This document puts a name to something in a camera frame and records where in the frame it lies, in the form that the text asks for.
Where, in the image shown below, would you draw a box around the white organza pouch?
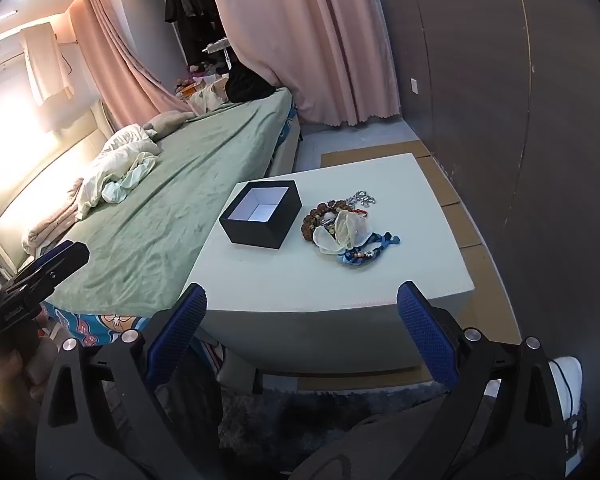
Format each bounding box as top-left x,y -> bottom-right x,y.
314,209 -> 370,255

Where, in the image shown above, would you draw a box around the white crumpled quilt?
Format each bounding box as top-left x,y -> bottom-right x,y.
75,124 -> 162,221

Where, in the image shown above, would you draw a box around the person's leg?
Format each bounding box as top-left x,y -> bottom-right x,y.
285,405 -> 486,480

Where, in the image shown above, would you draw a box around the silver ball chain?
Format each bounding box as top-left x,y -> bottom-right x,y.
347,189 -> 379,207

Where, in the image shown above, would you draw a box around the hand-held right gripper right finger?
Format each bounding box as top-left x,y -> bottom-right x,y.
396,281 -> 588,480

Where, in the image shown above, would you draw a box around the person's left hand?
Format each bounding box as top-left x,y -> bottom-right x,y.
0,310 -> 57,402

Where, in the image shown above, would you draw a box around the floral pillow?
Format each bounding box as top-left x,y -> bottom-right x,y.
187,82 -> 229,114

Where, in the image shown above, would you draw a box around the beige plush pillow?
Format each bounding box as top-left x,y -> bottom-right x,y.
144,109 -> 197,137

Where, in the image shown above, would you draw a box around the wide pink curtain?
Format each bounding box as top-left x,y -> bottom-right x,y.
200,0 -> 402,129

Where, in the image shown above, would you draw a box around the black bag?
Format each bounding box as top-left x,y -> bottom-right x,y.
224,62 -> 279,104

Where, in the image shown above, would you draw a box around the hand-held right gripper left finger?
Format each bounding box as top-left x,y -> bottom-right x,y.
35,283 -> 216,480

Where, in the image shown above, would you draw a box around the cartoon printed bedsheet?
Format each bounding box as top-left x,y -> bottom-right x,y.
44,304 -> 227,383

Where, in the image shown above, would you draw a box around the folded beige blanket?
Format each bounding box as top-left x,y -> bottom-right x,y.
22,177 -> 87,257

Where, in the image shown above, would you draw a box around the cream padded headboard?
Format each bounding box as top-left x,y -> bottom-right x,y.
0,99 -> 115,263

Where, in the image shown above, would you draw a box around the white hanging towel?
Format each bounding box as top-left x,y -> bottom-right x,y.
20,22 -> 75,107

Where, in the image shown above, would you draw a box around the bed with green sheet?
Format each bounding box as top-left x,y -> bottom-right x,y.
0,87 -> 303,322

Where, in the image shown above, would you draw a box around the narrow pink curtain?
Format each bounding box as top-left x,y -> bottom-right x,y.
67,0 -> 197,132

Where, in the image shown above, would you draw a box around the white square table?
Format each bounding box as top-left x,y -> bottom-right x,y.
182,152 -> 476,377

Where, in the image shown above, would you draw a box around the dark brown wardrobe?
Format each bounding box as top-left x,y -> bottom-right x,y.
372,0 -> 600,411

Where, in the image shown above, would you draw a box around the white sneaker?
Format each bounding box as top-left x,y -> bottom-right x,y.
549,356 -> 587,463

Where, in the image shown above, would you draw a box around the pile of plush toys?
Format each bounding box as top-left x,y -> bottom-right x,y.
175,59 -> 231,96

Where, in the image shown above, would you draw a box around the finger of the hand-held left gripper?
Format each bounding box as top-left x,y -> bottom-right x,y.
0,241 -> 91,307

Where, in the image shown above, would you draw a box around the black gift box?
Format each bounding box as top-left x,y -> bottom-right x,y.
218,179 -> 302,251

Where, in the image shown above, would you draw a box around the grey shaggy rug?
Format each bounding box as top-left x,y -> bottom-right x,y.
214,379 -> 453,463

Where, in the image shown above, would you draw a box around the blue ribbon bead bracelet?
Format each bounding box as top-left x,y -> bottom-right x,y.
337,231 -> 401,269

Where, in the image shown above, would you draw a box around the brown bead bracelet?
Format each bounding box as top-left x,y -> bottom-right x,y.
301,200 -> 361,244

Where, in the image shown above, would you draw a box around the white air conditioner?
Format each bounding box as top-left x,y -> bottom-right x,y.
0,35 -> 32,79

